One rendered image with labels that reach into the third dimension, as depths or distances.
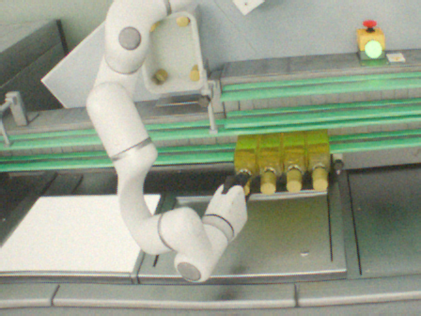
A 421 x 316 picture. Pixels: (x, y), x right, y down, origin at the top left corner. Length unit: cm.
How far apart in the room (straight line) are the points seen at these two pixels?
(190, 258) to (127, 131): 25
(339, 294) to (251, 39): 75
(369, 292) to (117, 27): 70
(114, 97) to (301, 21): 67
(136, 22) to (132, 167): 25
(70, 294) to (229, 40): 79
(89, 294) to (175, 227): 36
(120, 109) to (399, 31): 84
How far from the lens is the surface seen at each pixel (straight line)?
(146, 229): 93
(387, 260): 114
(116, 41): 85
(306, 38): 139
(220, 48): 141
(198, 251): 90
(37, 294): 121
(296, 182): 110
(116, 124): 86
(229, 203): 101
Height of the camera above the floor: 207
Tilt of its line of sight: 62 degrees down
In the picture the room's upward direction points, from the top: 170 degrees counter-clockwise
